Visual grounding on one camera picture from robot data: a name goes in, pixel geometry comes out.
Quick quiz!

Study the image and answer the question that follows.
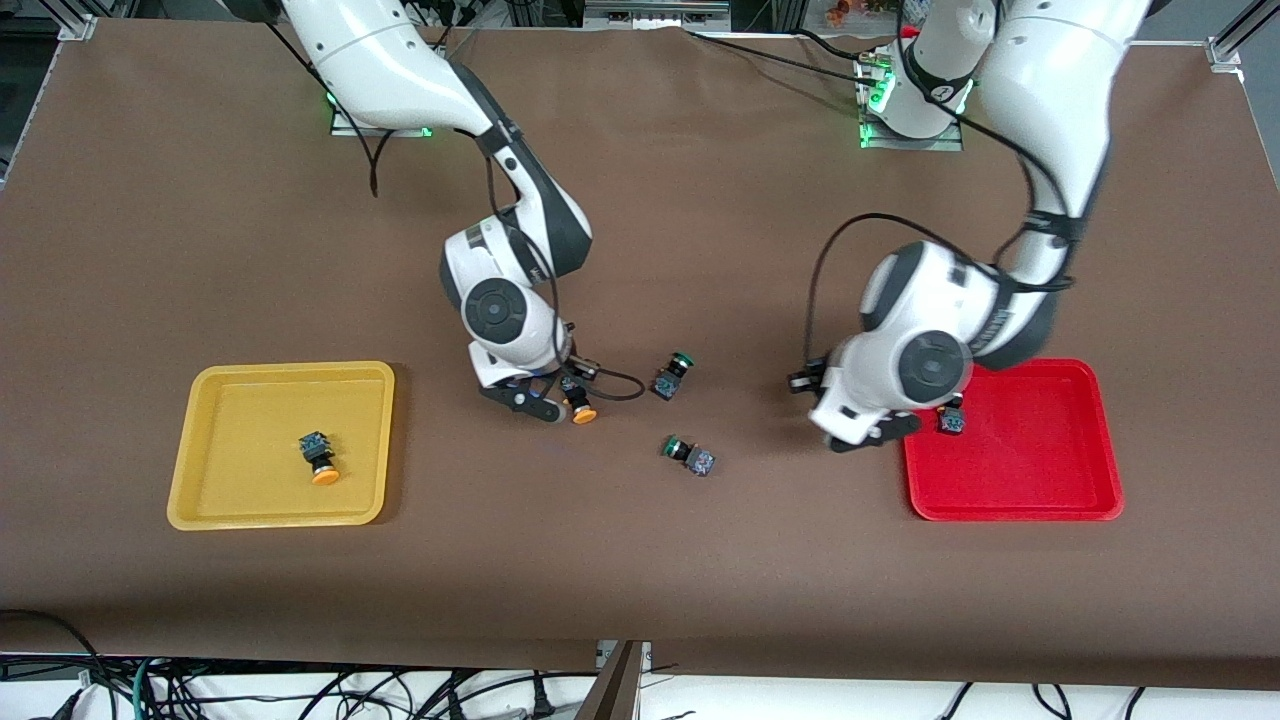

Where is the red plastic tray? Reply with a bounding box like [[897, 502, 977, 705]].
[[897, 358, 1126, 523]]

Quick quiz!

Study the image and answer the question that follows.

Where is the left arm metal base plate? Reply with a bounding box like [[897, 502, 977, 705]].
[[857, 50, 966, 153]]

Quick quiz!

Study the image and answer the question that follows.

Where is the short black table cable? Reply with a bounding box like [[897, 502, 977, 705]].
[[788, 28, 869, 61]]

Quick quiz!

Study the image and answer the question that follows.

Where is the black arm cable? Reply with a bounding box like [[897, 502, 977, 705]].
[[803, 0, 1081, 381], [365, 125, 647, 403]]

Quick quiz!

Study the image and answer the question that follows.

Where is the green push button switch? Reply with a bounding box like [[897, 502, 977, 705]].
[[650, 351, 696, 402], [661, 435, 717, 478]]

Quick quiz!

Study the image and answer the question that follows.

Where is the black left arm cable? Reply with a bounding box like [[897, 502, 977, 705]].
[[803, 0, 1081, 381]]

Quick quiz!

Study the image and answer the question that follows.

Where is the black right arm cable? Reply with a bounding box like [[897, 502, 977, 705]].
[[365, 125, 647, 403]]

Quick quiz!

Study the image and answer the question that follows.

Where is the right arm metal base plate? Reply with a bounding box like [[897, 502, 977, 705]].
[[330, 95, 433, 138]]

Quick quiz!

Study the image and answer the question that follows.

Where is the yellow plastic tray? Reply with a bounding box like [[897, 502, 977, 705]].
[[166, 361, 396, 531]]

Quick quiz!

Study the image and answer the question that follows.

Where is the long black table cable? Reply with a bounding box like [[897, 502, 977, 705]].
[[683, 28, 881, 86]]

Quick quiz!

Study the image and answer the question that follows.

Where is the brown table cover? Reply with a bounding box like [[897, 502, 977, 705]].
[[0, 18, 1280, 691]]

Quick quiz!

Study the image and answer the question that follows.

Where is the yellow push button switch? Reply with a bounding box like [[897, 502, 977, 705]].
[[560, 376, 600, 426], [299, 430, 342, 487]]

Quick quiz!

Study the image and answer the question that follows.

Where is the dark table leg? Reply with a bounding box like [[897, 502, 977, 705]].
[[575, 640, 646, 720]]

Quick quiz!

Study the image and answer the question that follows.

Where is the aluminium frame profile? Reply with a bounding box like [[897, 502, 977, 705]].
[[583, 0, 734, 31]]

